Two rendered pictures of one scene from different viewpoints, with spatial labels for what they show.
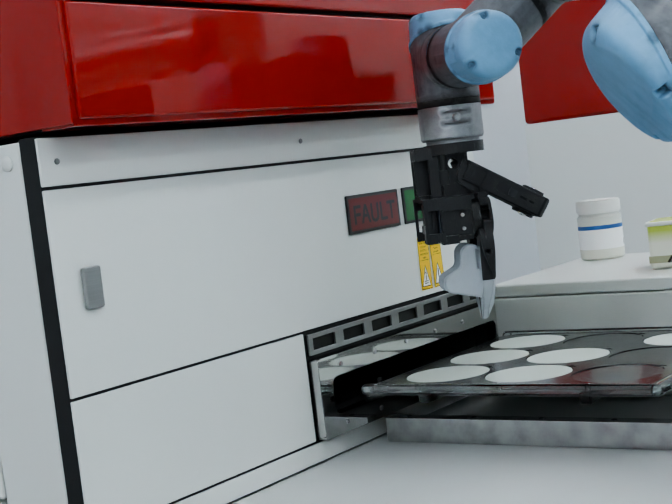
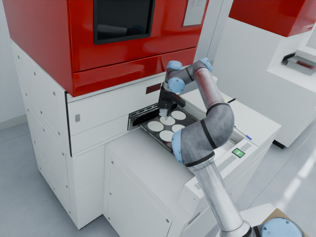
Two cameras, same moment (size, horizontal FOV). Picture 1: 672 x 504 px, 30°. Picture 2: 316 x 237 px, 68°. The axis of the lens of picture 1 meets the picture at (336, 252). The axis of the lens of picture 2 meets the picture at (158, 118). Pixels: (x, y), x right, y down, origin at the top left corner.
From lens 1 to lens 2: 0.75 m
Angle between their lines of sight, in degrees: 33
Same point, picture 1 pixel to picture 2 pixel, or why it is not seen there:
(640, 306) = (202, 116)
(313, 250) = (135, 98)
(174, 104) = (100, 87)
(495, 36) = (177, 86)
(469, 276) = (164, 114)
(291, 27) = (138, 63)
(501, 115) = not seen: outside the picture
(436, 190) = (162, 97)
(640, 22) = (178, 147)
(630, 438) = not seen: hidden behind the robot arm
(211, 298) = (107, 113)
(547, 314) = (187, 106)
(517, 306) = not seen: hidden behind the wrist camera
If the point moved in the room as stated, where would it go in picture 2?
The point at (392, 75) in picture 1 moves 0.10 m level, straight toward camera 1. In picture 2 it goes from (164, 66) to (160, 73)
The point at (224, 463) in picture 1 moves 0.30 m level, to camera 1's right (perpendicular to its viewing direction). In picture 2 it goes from (104, 138) to (155, 151)
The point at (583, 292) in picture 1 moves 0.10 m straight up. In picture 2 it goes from (194, 107) to (198, 95)
